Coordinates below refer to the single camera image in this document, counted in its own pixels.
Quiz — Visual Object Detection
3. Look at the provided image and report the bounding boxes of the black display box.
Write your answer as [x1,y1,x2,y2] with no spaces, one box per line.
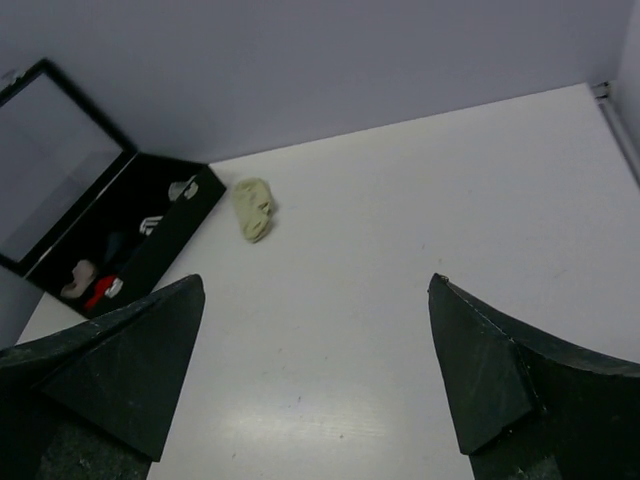
[1,59,226,318]

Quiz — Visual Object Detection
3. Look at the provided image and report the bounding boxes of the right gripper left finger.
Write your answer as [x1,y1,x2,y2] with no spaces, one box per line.
[1,275,205,479]

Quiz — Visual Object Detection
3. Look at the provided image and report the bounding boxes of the dark blue sock in box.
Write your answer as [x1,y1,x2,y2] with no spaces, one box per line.
[102,231,137,267]

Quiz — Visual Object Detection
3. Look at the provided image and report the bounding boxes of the beige red reindeer sock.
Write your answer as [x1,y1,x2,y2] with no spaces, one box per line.
[83,275,117,311]

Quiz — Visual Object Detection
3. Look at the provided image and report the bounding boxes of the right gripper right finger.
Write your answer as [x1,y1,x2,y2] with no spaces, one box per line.
[428,274,639,479]

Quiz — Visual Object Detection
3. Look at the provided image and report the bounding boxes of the white patterned sock in box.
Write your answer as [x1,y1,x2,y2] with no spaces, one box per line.
[138,215,163,237]

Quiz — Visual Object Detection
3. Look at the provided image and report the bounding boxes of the taupe sock red striped cuff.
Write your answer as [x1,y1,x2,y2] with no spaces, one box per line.
[60,259,97,299]

